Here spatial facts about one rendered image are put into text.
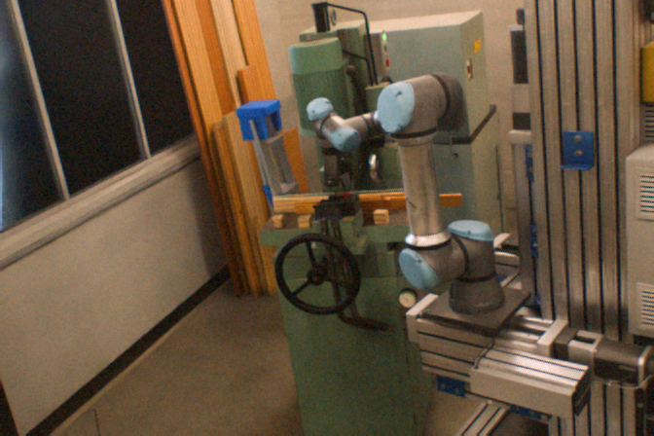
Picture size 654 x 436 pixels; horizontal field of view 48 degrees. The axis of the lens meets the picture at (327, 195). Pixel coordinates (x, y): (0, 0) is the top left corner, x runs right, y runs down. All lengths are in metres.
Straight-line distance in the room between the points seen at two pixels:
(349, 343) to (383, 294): 0.24
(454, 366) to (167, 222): 2.21
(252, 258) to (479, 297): 2.31
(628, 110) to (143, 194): 2.57
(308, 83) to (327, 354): 0.98
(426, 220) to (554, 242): 0.38
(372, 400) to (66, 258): 1.49
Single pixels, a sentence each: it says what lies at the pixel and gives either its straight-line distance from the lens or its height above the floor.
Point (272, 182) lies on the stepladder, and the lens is 3.43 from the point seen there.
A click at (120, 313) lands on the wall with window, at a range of 3.73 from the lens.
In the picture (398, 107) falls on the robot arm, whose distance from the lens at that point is 1.76.
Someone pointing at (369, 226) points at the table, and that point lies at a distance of 2.47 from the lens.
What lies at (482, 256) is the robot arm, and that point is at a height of 0.98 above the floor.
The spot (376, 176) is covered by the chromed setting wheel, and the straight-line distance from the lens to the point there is 2.66.
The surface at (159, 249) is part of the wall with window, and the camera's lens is 3.93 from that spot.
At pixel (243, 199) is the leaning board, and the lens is 4.04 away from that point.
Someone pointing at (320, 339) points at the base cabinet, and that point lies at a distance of 2.71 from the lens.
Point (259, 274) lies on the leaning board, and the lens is 4.21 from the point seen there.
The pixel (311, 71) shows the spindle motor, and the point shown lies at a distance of 2.44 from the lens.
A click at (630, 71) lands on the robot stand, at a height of 1.42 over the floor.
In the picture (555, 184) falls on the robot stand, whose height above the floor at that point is 1.13.
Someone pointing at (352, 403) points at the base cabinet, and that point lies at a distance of 2.83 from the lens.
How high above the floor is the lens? 1.79
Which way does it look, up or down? 18 degrees down
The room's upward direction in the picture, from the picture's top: 9 degrees counter-clockwise
